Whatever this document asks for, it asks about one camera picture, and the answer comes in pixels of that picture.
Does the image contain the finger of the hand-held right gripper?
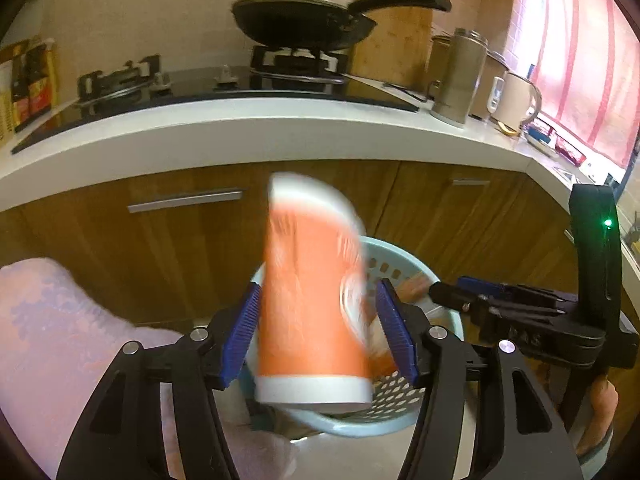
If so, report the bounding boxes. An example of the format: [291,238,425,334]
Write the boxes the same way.
[457,276,516,295]
[429,281,488,313]

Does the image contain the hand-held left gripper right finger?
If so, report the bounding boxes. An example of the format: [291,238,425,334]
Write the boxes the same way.
[375,279,585,480]

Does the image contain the black frying pan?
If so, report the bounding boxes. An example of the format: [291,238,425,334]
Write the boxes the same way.
[231,0,452,53]

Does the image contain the orange white paper cup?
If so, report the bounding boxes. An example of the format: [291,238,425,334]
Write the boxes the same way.
[254,172,373,406]

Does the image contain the dark red packet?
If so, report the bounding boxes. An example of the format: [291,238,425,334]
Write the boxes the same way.
[552,132,587,166]

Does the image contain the light blue plastic basket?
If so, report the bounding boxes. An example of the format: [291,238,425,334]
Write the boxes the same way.
[240,236,463,438]

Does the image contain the blue sponge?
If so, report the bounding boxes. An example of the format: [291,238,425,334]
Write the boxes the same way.
[525,121,557,147]

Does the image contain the wooden cabinet door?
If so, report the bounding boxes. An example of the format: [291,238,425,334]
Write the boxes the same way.
[372,160,576,301]
[20,162,401,323]

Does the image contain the person's right hand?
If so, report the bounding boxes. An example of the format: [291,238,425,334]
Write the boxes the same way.
[575,377,618,456]

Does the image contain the pink striped curtain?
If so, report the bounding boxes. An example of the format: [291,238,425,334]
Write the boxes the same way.
[530,0,640,168]

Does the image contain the black glass gas hob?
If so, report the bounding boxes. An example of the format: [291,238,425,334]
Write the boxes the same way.
[11,72,421,156]

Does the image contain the tall metal canister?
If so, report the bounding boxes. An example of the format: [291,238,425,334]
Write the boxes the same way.
[431,27,488,126]

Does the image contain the cream electric kettle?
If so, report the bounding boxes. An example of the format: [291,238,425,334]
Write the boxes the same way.
[492,71,543,136]

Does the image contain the floral pink tablecloth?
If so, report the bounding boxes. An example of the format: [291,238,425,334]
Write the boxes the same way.
[0,257,301,480]

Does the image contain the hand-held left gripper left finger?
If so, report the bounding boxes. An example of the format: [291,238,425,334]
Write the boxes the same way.
[56,281,263,480]

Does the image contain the wooden cutting board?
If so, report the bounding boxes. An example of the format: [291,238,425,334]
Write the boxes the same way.
[348,0,435,88]

